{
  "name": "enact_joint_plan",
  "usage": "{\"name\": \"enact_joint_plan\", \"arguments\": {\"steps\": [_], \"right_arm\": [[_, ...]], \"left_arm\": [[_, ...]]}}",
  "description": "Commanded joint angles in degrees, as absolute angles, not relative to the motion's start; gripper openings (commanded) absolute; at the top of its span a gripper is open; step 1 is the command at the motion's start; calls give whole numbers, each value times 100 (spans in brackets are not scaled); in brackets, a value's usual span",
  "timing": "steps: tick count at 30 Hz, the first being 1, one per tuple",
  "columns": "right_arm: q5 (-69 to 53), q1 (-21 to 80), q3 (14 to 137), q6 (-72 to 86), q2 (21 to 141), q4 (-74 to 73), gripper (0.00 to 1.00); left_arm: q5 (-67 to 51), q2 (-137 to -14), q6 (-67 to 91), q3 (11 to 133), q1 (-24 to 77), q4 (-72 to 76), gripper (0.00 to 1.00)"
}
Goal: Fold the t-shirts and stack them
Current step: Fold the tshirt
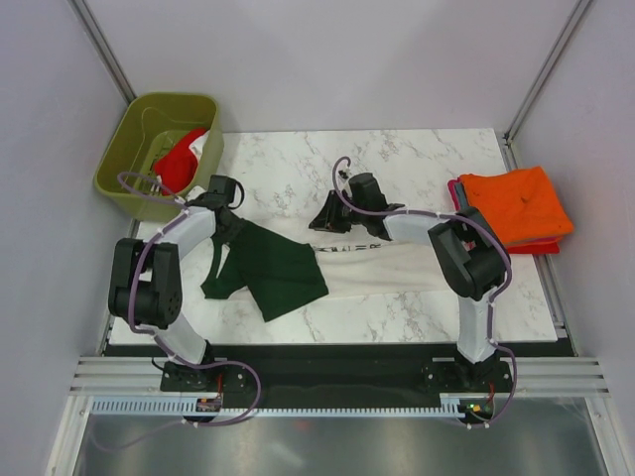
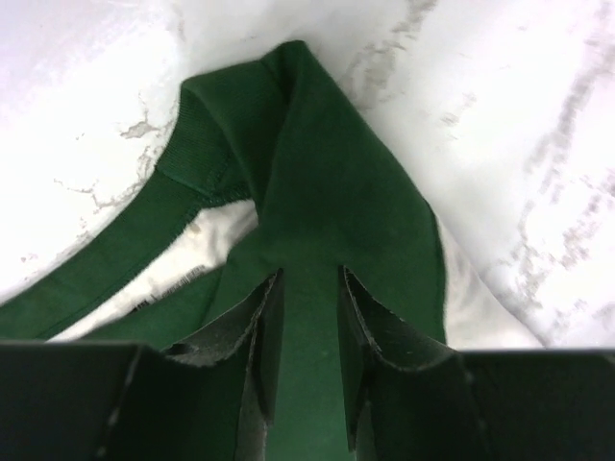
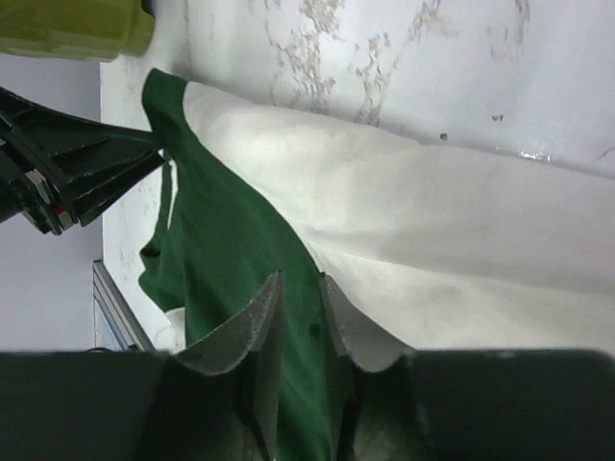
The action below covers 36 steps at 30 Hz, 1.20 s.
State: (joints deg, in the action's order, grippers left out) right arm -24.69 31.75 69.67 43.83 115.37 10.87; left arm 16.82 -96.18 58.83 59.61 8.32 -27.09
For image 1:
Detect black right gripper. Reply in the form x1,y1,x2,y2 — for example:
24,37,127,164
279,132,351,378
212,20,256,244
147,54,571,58
309,190,367,234

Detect cream green Charlie Brown shirt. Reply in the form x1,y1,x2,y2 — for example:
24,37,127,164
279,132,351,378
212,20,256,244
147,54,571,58
200,219,449,321

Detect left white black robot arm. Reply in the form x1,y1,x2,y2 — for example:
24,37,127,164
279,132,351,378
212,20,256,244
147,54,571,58
108,172,245,392

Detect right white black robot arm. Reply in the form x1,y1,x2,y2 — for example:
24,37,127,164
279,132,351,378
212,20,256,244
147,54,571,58
309,171,511,391

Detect red shirt in bin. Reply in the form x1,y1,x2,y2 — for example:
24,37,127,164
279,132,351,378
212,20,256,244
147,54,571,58
153,128,209,193

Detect olive green plastic bin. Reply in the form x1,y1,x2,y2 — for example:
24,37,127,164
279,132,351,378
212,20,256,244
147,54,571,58
93,92,224,222

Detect pink folded shirt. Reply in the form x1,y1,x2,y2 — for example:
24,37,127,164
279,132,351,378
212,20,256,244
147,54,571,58
447,179,459,208

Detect teal folded shirt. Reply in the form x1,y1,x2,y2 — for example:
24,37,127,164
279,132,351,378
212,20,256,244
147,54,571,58
453,181,469,210

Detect orange folded shirt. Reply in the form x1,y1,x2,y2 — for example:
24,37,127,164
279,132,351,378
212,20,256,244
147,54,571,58
458,167,574,246

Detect red folded shirt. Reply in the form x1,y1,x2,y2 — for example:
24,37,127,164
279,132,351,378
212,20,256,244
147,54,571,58
505,237,562,256

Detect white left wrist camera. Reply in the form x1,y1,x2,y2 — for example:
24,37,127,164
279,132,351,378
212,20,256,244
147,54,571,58
186,185,205,202

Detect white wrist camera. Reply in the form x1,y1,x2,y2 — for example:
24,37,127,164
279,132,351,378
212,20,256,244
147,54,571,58
186,185,205,202
336,169,352,183

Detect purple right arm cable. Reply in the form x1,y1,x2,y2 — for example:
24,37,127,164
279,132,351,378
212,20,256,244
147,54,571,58
330,156,513,348

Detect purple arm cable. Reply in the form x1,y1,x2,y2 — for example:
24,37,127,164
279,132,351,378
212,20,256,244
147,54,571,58
330,156,513,348
116,171,263,422

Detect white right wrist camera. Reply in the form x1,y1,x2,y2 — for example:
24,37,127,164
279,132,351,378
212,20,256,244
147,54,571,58
336,169,352,183

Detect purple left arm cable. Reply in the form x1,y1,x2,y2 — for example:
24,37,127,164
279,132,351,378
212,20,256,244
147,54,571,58
116,171,263,422

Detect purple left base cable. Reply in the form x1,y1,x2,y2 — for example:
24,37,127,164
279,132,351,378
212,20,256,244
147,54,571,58
88,361,263,452

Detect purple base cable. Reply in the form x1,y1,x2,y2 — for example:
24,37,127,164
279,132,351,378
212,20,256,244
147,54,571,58
88,361,263,452
454,344,519,430

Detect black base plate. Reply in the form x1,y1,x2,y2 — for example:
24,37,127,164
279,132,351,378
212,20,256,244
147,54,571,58
103,339,576,411

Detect left aluminium frame post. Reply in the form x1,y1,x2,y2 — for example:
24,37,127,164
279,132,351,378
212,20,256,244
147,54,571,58
67,0,137,104

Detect aluminium frame post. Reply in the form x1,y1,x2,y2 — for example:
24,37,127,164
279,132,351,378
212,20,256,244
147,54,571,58
67,0,137,104
501,0,595,148

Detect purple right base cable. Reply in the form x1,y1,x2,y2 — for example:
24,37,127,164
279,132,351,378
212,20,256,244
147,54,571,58
454,344,519,430

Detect white slotted cable duct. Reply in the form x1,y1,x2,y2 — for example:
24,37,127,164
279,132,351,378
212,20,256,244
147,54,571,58
90,393,497,417

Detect right aluminium frame post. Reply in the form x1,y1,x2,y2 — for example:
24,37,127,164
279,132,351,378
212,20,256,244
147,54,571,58
501,0,595,148

